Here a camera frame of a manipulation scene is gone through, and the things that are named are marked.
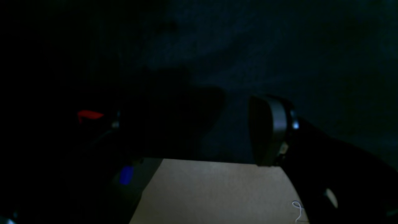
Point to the black table cloth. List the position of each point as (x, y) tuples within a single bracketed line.
[(189, 66)]

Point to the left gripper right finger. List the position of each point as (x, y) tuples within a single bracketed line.
[(337, 182)]

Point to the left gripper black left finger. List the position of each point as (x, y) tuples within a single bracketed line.
[(58, 171)]

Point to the blue handled tool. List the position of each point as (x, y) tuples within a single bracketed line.
[(126, 175)]

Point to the red and black clamp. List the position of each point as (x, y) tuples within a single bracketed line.
[(88, 114)]

